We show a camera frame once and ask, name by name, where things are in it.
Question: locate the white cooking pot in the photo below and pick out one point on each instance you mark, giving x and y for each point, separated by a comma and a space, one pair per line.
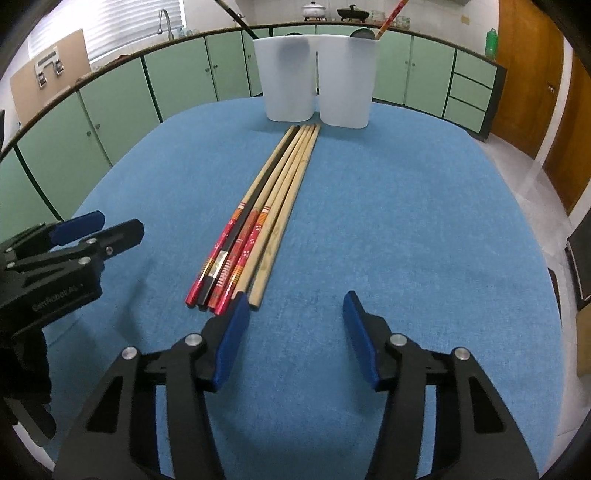
314, 11

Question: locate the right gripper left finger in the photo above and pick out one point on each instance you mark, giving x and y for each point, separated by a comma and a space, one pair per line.
114, 436

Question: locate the green lower kitchen cabinets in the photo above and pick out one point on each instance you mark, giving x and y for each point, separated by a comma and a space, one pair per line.
52, 164

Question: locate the black wok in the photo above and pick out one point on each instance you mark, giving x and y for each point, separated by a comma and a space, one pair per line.
353, 14

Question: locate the white window blind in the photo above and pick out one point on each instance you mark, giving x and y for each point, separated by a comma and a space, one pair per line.
110, 25

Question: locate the black chopstick in holder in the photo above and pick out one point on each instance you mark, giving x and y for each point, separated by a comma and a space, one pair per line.
237, 19

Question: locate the dark cabinet at right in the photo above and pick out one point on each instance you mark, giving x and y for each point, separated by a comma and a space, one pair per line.
578, 249

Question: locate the chrome sink faucet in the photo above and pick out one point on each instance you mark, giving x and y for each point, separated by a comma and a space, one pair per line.
164, 24

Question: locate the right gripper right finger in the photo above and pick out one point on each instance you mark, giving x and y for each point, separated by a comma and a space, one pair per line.
476, 437

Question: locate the plain bamboo chopstick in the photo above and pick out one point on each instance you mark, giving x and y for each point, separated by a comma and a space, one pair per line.
272, 246
256, 246

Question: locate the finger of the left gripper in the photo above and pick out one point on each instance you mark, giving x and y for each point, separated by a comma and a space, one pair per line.
79, 255
43, 237

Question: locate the left white plastic holder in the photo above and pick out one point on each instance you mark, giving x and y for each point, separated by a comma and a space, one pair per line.
287, 75

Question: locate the right white plastic holder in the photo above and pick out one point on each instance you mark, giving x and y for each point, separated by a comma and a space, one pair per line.
347, 69

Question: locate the white plastic holder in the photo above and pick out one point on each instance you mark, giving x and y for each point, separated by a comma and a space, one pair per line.
287, 75
347, 69

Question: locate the brown wooden door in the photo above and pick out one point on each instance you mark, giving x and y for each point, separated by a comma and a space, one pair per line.
568, 163
531, 49

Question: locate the blue table cloth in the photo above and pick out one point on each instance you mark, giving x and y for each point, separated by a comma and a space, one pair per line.
409, 213

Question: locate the red chopstick in holder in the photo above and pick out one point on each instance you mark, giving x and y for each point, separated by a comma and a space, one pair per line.
390, 19

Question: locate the cardboard board with handles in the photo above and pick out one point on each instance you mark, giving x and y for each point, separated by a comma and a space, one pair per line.
48, 75

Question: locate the green plastic bottle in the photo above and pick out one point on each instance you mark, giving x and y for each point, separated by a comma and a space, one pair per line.
491, 44

